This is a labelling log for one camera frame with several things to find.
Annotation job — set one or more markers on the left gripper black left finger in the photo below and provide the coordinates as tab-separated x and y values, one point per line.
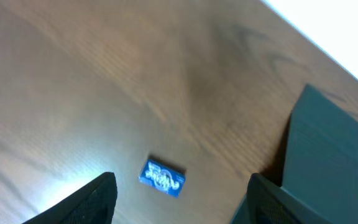
93	203

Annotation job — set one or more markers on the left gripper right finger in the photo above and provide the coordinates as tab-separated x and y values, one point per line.
269	204

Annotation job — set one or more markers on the dark green box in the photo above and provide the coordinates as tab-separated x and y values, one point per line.
320	160

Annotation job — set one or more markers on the blue Eclipse mints box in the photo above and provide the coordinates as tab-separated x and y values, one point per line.
162	178

